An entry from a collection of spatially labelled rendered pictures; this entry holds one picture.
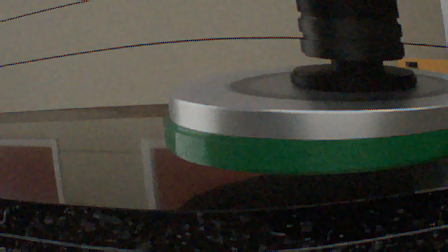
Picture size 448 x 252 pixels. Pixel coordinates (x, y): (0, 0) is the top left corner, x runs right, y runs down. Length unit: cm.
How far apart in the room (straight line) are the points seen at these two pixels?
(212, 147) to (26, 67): 708
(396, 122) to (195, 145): 10
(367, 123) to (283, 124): 4
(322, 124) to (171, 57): 645
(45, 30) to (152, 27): 118
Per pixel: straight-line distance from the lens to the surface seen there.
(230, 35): 666
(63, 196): 44
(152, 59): 687
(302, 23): 45
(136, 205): 42
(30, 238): 42
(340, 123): 37
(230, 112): 39
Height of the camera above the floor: 91
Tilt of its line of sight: 9 degrees down
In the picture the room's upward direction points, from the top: 4 degrees counter-clockwise
